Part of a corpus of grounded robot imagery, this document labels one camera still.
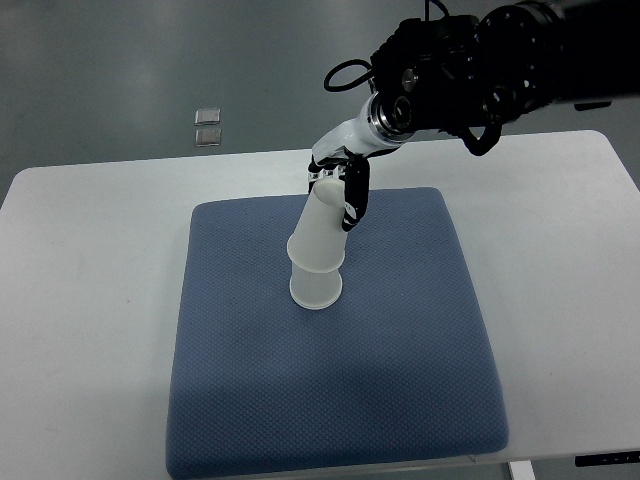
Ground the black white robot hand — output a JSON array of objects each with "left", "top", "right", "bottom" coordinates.
[{"left": 308, "top": 96, "right": 407, "bottom": 232}]

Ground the white paper cup carried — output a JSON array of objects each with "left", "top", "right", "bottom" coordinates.
[{"left": 287, "top": 178, "right": 348, "bottom": 273}]

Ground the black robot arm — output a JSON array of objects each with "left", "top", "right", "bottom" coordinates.
[{"left": 312, "top": 1, "right": 639, "bottom": 165}]

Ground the upper metal floor plate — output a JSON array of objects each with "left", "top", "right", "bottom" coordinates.
[{"left": 194, "top": 107, "right": 221, "bottom": 126}]

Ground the white paper cup on cushion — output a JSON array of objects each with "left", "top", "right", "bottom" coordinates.
[{"left": 289, "top": 263, "right": 343, "bottom": 310}]

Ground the blue fabric cushion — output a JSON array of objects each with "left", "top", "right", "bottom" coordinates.
[{"left": 166, "top": 187, "right": 509, "bottom": 479}]

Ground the white table leg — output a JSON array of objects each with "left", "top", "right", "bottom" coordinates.
[{"left": 508, "top": 461, "right": 536, "bottom": 480}]

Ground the black table control panel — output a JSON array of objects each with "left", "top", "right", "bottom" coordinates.
[{"left": 574, "top": 450, "right": 640, "bottom": 468}]

